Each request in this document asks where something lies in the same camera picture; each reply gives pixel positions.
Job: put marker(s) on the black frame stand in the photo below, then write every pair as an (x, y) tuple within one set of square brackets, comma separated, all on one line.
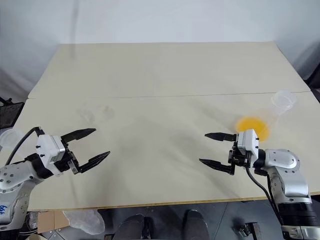
[(11, 112)]

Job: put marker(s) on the clear plastic threaded jar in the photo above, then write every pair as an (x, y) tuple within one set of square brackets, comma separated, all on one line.
[(252, 126)]

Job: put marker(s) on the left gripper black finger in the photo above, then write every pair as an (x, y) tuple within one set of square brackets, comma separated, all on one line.
[(80, 134), (93, 162)]

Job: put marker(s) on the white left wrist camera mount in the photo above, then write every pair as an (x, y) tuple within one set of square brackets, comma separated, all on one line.
[(50, 147)]

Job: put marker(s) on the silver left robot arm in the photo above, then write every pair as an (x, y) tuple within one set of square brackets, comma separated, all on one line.
[(10, 180)]

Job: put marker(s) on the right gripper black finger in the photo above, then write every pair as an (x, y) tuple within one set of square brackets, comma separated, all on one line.
[(221, 136), (218, 167)]

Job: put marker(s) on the clear plastic bag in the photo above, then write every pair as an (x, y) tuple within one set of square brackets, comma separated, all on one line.
[(85, 221)]

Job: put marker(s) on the dark grey rounded shape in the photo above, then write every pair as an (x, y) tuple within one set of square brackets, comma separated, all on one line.
[(196, 225), (131, 227)]

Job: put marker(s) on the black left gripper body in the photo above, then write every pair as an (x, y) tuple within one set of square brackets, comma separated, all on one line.
[(71, 160)]

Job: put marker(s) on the small metal bracket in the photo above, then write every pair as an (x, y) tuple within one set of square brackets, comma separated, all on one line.
[(246, 230)]

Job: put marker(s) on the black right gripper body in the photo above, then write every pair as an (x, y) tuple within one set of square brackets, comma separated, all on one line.
[(238, 158)]

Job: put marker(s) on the brown cardboard box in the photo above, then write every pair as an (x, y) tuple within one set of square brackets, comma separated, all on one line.
[(51, 221)]

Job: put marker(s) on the dark furniture piece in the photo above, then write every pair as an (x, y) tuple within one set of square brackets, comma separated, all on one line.
[(313, 70)]

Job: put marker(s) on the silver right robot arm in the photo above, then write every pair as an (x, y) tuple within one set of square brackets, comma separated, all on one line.
[(287, 175)]

